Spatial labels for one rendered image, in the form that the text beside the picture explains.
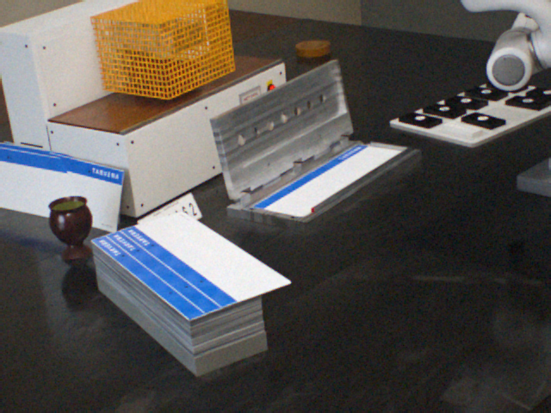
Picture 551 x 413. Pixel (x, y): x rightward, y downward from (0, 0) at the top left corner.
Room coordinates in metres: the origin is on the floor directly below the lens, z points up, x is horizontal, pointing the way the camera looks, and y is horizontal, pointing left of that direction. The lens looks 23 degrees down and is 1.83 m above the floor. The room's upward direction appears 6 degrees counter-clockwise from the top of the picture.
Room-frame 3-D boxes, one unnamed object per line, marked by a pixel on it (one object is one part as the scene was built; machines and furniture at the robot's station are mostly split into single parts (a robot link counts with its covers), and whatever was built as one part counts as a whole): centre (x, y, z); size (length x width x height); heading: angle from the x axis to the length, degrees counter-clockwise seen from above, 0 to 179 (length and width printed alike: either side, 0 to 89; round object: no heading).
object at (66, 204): (2.11, 0.40, 0.96); 0.09 x 0.09 x 0.11
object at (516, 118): (2.70, -0.54, 0.90); 0.40 x 0.27 x 0.01; 128
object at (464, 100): (2.75, -0.50, 0.92); 0.10 x 0.05 x 0.01; 42
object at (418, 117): (2.66, -0.38, 0.92); 0.10 x 0.05 x 0.01; 39
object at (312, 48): (3.43, -0.17, 0.91); 0.10 x 0.10 x 0.02
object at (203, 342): (1.80, 0.18, 0.95); 0.40 x 0.13 x 0.10; 28
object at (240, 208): (2.33, -0.12, 0.92); 0.44 x 0.21 x 0.04; 141
